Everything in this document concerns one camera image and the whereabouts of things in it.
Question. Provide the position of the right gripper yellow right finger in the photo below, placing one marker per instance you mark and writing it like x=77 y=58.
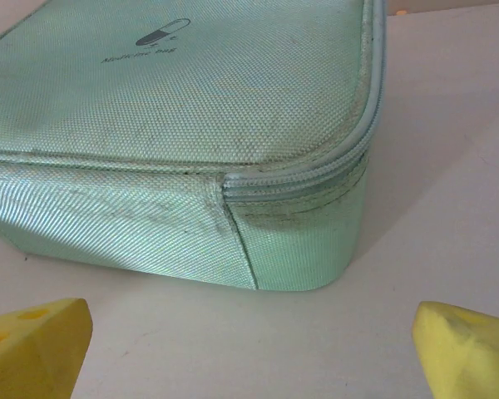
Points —
x=470 y=357

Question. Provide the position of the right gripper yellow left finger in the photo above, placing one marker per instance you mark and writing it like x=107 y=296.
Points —
x=33 y=353

